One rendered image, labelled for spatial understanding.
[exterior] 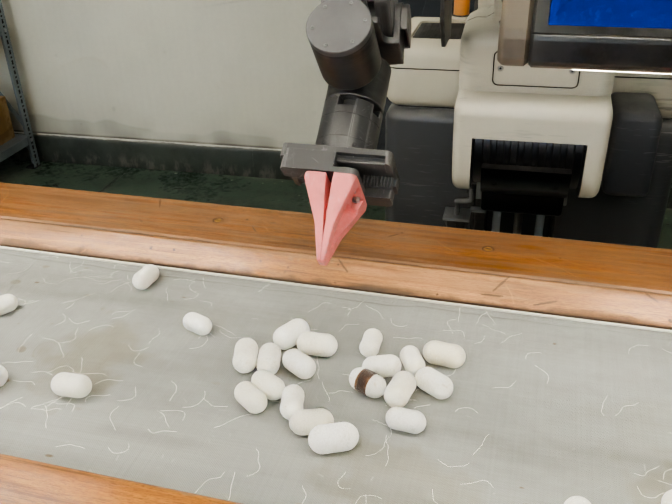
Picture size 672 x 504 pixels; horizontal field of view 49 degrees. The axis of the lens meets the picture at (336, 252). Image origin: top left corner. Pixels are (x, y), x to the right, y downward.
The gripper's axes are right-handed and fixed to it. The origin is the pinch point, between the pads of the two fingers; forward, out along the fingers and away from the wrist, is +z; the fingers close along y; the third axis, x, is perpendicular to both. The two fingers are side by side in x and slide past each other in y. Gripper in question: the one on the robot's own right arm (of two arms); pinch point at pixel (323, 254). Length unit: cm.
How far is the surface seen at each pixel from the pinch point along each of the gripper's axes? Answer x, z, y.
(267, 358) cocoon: -1.2, 10.1, -2.6
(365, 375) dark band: -1.4, 10.3, 5.9
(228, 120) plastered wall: 171, -106, -95
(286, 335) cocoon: 1.2, 7.5, -2.2
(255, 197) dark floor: 175, -77, -79
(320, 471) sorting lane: -5.9, 18.4, 4.7
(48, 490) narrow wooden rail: -13.1, 23.1, -11.6
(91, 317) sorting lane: 3.3, 8.1, -22.5
